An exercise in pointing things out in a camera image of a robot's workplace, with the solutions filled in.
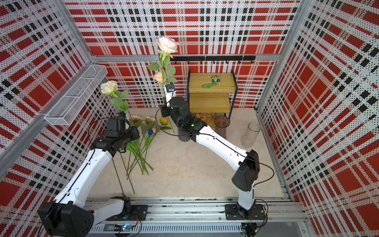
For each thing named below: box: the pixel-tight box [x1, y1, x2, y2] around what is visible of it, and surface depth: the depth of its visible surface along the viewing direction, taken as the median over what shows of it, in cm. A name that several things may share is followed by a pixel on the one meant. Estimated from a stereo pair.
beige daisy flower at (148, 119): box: [145, 115, 156, 124], surface depth 110 cm
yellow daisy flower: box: [159, 116, 176, 135], surface depth 110 cm
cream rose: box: [153, 71, 164, 84], surface depth 78 cm
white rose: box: [148, 35, 179, 85], surface depth 58 cm
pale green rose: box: [100, 80, 133, 119], surface depth 77 cm
